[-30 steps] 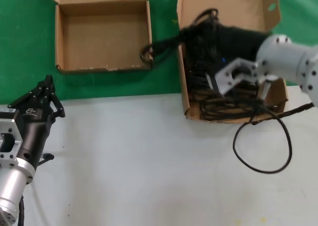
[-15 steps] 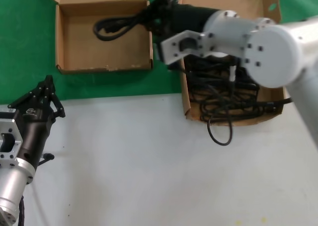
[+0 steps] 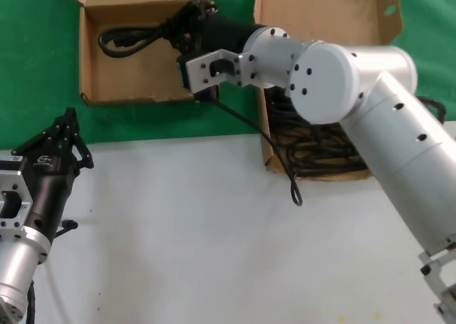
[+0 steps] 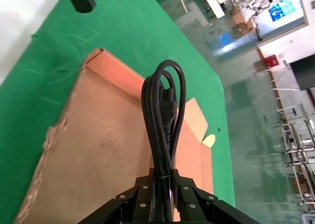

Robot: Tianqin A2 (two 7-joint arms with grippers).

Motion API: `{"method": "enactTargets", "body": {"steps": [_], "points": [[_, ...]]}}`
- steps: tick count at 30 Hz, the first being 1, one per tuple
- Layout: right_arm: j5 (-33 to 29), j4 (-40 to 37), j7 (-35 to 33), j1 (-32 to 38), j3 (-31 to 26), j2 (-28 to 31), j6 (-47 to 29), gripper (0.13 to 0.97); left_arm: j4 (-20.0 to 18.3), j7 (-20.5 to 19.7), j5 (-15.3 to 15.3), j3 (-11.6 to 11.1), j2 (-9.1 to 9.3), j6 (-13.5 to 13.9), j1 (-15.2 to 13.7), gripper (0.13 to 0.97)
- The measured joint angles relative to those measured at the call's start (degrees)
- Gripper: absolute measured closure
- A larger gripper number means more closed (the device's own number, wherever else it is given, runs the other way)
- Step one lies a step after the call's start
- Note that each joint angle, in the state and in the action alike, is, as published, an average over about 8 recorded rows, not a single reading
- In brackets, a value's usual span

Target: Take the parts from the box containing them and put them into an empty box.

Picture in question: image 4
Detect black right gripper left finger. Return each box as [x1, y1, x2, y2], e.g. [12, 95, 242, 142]
[78, 168, 158, 224]

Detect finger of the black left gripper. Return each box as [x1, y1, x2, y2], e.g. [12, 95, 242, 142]
[56, 0, 96, 14]

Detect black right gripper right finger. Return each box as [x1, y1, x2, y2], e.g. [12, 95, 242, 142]
[171, 168, 262, 224]

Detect black power cord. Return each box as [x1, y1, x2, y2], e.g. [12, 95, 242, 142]
[141, 59, 187, 224]

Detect small brown cardboard box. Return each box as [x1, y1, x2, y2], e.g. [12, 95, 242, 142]
[13, 47, 217, 224]

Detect green table cloth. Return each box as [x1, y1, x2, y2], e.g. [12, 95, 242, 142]
[0, 0, 236, 224]

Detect red floor cabinet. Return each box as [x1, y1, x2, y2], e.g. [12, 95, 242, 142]
[264, 56, 279, 68]

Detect stacked brown cardboard boxes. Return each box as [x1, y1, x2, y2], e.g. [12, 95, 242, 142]
[232, 11, 257, 35]

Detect large black wall screen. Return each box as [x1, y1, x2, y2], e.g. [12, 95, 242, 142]
[289, 52, 315, 92]

